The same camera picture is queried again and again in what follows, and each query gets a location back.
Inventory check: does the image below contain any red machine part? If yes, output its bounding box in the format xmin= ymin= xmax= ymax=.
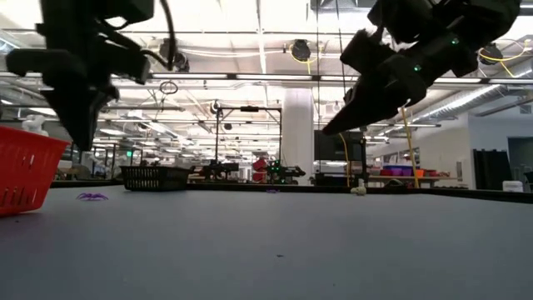
xmin=252 ymin=157 xmax=267 ymax=183

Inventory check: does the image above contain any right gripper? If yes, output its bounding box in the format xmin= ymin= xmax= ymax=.
xmin=322 ymin=32 xmax=480 ymax=135

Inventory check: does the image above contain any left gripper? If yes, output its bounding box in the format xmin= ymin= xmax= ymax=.
xmin=6 ymin=24 xmax=151 ymax=152

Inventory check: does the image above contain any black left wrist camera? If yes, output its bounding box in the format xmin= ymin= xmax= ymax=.
xmin=103 ymin=0 xmax=156 ymax=25

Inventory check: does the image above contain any long workbench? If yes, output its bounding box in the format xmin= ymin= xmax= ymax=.
xmin=368 ymin=174 xmax=459 ymax=188

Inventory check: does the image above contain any blue table mat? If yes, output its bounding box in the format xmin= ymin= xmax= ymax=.
xmin=0 ymin=185 xmax=533 ymax=300

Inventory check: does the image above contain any black curtain panel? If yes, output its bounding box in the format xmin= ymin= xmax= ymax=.
xmin=472 ymin=148 xmax=514 ymax=191

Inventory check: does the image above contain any black plastic basket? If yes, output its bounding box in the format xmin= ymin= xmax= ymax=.
xmin=119 ymin=165 xmax=193 ymax=193

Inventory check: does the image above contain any black cabinet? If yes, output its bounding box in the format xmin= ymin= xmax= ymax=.
xmin=313 ymin=129 xmax=368 ymax=187

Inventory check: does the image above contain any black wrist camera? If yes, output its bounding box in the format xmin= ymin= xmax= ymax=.
xmin=340 ymin=28 xmax=396 ymax=76
xmin=103 ymin=0 xmax=156 ymax=25

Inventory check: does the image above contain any yellow hanging cable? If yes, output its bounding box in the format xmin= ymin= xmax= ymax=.
xmin=336 ymin=132 xmax=351 ymax=188

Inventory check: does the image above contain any black robot station frame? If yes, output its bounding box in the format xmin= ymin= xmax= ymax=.
xmin=214 ymin=106 xmax=283 ymax=184

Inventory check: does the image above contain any red plastic basket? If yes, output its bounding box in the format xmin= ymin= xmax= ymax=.
xmin=0 ymin=124 xmax=71 ymax=217

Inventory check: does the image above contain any white pillar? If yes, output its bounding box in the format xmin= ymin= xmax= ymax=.
xmin=281 ymin=87 xmax=316 ymax=187

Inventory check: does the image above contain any orange extension cable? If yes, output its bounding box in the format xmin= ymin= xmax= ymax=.
xmin=399 ymin=107 xmax=420 ymax=189

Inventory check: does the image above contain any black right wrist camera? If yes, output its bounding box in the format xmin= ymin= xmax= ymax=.
xmin=340 ymin=28 xmax=396 ymax=76

